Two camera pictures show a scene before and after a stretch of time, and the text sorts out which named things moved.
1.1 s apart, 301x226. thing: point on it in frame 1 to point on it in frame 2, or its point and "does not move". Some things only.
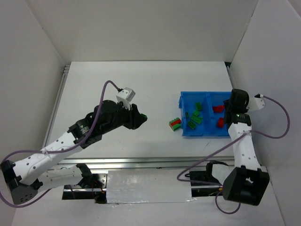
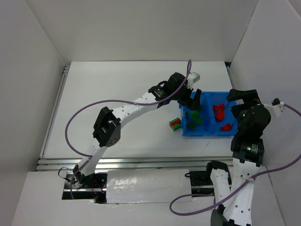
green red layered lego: (175, 124) does not move
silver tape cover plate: (124, 187) does not move
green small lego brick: (145, 116) to (195, 113)
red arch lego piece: (218, 109) does not move
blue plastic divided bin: (202, 113) does not move
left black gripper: (132, 117) to (188, 98)
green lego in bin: (198, 119) does not move
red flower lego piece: (220, 122) to (220, 115)
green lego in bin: (192, 125) does not move
